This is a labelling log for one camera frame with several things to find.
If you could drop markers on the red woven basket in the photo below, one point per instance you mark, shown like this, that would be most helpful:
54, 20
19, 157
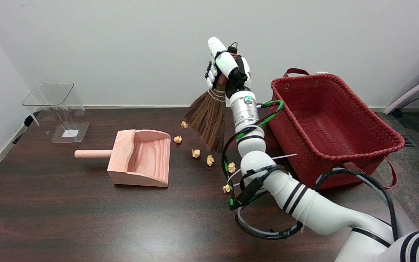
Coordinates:
340, 120

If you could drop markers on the brown bristle hand broom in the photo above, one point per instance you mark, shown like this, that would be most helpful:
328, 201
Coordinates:
207, 120

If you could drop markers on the clear plastic container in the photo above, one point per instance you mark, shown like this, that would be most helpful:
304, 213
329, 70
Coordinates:
67, 133

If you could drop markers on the black floor grille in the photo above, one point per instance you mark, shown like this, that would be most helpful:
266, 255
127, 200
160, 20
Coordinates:
410, 141

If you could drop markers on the grey office chair base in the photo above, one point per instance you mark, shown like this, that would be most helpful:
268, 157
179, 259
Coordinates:
409, 94

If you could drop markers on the wooden dustpan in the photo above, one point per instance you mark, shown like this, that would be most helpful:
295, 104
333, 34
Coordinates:
147, 156

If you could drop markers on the tan paper ball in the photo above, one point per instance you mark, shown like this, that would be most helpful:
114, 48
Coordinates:
226, 189
195, 153
184, 124
178, 139
231, 167
210, 160

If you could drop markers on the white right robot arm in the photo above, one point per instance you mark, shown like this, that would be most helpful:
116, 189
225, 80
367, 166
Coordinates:
253, 156

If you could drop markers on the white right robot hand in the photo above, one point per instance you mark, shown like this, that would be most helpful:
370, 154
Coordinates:
238, 71

